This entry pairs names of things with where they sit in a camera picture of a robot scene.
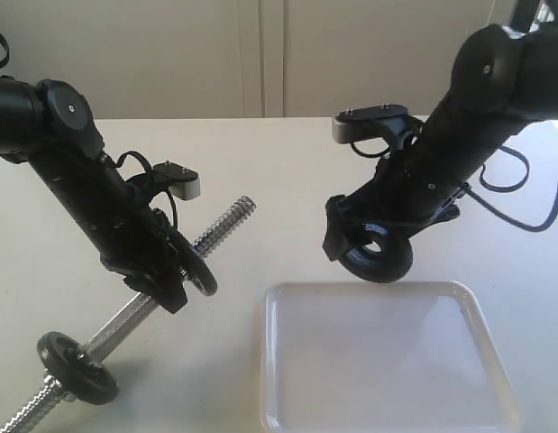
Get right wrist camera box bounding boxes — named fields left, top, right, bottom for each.
left=331, top=104, right=410, bottom=144

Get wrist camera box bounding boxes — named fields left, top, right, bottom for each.
left=331, top=104, right=410, bottom=144
left=153, top=161, right=201, bottom=201

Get chrome star lock nut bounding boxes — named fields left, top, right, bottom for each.
left=51, top=350, right=98, bottom=401

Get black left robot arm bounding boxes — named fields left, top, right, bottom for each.
left=0, top=78, right=188, bottom=313

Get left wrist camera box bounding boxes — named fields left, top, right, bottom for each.
left=153, top=161, right=201, bottom=201

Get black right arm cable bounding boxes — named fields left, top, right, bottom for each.
left=467, top=134, right=558, bottom=234

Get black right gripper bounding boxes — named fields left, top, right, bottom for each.
left=323, top=152, right=462, bottom=262

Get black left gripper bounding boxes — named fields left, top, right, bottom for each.
left=70, top=170, right=188, bottom=314

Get white cabinet doors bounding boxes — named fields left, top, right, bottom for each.
left=0, top=1, right=514, bottom=119

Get black weight plate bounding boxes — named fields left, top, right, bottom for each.
left=169, top=227, right=218, bottom=297
left=339, top=224, right=413, bottom=283
left=36, top=331, right=119, bottom=406

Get white plastic tray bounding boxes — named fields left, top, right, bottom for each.
left=260, top=281, right=524, bottom=432

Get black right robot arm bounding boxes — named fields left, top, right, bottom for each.
left=323, top=24, right=558, bottom=281

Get chrome threaded dumbbell bar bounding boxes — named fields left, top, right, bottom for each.
left=0, top=195, right=258, bottom=433

